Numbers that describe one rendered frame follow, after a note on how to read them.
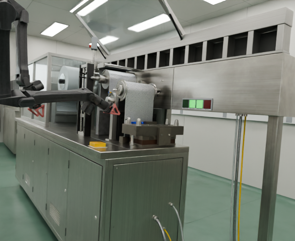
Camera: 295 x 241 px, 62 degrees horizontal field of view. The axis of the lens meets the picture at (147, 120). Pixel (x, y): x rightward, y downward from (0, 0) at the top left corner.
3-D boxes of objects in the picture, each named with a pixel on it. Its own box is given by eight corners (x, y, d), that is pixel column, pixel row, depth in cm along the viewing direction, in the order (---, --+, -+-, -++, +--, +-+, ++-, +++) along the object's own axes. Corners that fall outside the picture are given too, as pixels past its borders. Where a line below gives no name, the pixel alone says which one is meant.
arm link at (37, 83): (15, 78, 150) (21, 78, 145) (31, 71, 158) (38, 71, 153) (24, 96, 156) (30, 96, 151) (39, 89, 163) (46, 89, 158)
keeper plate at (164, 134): (156, 145, 156) (157, 127, 155) (168, 144, 162) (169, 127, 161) (158, 145, 154) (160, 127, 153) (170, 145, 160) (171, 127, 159)
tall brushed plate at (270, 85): (60, 102, 360) (61, 82, 359) (79, 103, 377) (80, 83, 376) (276, 116, 115) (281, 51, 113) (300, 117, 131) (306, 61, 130)
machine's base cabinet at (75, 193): (14, 183, 331) (16, 120, 327) (62, 178, 371) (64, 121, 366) (95, 318, 132) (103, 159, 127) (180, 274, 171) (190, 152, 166)
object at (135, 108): (124, 124, 163) (125, 96, 163) (151, 125, 178) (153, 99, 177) (124, 124, 163) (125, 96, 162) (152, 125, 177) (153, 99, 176)
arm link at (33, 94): (20, 98, 108) (9, 87, 113) (18, 109, 110) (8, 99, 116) (97, 93, 140) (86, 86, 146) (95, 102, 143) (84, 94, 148)
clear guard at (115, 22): (75, 13, 231) (75, 13, 231) (109, 55, 256) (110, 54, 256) (140, -34, 148) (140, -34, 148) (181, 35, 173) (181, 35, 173)
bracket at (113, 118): (104, 140, 169) (107, 95, 167) (113, 140, 173) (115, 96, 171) (108, 141, 165) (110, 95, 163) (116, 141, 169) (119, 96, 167)
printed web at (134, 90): (97, 134, 195) (101, 70, 192) (123, 134, 209) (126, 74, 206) (123, 141, 164) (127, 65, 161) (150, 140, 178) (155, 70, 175)
